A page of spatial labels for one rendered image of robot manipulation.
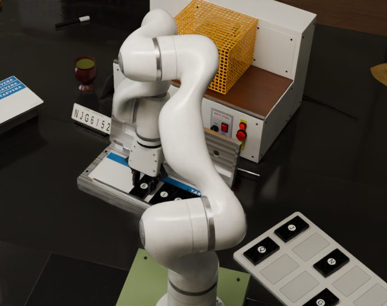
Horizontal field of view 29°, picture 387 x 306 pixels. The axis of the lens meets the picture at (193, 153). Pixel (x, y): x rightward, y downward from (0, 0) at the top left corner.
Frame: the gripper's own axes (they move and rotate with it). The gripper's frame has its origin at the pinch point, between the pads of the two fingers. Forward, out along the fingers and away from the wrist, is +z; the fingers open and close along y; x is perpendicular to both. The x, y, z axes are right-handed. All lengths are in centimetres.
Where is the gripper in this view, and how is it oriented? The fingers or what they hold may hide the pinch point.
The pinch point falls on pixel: (144, 182)
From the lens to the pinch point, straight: 232.3
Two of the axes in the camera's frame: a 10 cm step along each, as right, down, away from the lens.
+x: 4.7, -4.3, 7.7
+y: 8.7, 3.7, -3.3
